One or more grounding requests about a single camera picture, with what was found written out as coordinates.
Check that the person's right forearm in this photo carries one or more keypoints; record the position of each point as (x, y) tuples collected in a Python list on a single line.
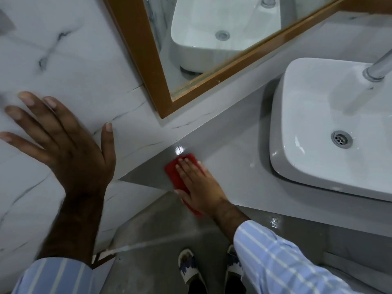
[(275, 260)]

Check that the person's left hand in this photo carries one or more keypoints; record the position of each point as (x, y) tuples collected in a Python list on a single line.
[(73, 156)]

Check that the chrome basin drain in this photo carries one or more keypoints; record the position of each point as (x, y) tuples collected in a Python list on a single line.
[(341, 139)]

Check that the red cleaning cloth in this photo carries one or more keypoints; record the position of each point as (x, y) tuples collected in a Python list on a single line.
[(173, 174)]

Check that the white ceramic basin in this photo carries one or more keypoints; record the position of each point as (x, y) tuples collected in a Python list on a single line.
[(309, 119)]

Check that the white patterned sandal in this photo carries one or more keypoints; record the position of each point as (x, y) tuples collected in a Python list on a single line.
[(234, 266), (188, 267)]

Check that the person's left little finger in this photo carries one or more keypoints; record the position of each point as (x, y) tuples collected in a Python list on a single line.
[(18, 141)]

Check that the person's left middle finger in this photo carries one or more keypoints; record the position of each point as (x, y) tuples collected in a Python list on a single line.
[(35, 111)]

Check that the person's right thumb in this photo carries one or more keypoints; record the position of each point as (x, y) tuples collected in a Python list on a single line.
[(180, 194)]

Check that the person's left forearm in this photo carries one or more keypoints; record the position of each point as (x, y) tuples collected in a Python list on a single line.
[(73, 229)]

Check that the wooden framed mirror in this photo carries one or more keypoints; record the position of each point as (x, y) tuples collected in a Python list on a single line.
[(137, 52)]

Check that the person's left thumb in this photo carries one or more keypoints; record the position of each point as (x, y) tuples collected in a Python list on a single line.
[(108, 146)]

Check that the person's right hand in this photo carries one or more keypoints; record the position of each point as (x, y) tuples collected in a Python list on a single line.
[(203, 192)]

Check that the chrome faucet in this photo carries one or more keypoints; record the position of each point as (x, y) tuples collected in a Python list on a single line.
[(378, 68)]

